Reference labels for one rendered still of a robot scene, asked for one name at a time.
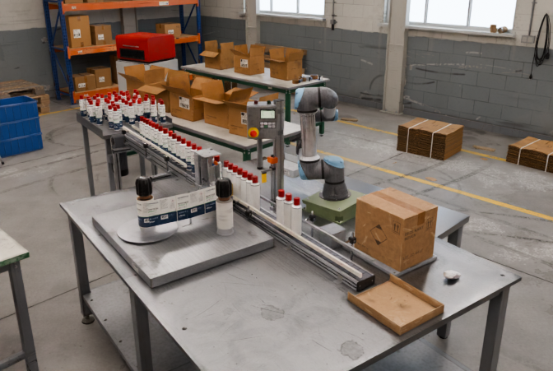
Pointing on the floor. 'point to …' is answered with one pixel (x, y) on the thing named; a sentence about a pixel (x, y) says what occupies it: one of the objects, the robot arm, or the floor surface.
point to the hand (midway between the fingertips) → (299, 159)
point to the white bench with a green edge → (8, 248)
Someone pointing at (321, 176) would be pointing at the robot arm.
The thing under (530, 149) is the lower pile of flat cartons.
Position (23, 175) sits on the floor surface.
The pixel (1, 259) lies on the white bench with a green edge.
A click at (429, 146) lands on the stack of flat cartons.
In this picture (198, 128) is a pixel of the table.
